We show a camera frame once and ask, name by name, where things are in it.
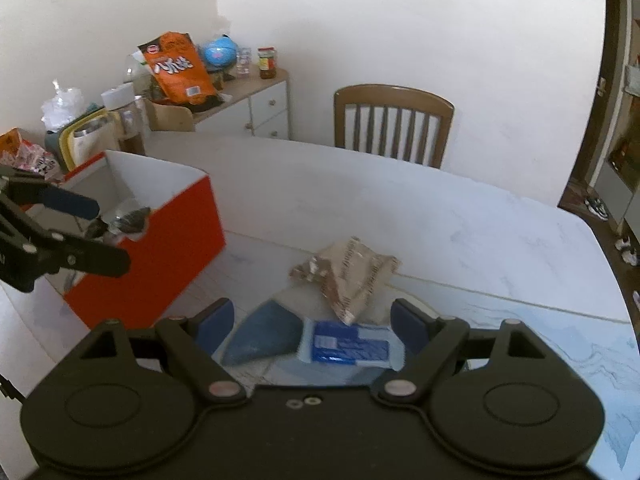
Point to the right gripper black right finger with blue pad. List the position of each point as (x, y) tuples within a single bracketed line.
[(434, 346)]

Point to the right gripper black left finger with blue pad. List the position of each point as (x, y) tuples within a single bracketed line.
[(187, 346)]

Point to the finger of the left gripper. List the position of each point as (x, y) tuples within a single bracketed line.
[(67, 202), (71, 252)]

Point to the blue white tissue pack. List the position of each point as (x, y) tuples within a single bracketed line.
[(361, 345)]

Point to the beige patterned snack bag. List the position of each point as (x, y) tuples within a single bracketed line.
[(349, 274)]

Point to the clear bag black contents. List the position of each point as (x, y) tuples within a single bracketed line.
[(124, 222)]

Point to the red orange snack packets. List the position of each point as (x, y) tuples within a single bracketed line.
[(21, 154)]

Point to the yellow rimmed container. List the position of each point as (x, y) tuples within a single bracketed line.
[(87, 137)]

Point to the crumpled white plastic bag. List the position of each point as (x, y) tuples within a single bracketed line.
[(65, 107)]

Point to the red white cardboard box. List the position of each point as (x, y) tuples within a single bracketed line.
[(181, 237)]

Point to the clear jar white lid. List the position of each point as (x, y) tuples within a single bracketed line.
[(120, 102)]

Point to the orange snack bag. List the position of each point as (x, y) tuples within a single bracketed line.
[(179, 71)]

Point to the blue globe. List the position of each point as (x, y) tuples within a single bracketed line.
[(219, 54)]

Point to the white drawer cabinet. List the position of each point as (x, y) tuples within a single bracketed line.
[(253, 107)]

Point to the brown wooden chair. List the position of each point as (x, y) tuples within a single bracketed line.
[(392, 121)]

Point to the small clear glass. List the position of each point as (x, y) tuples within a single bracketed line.
[(243, 62)]

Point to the red sauce jar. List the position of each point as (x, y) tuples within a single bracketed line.
[(267, 62)]

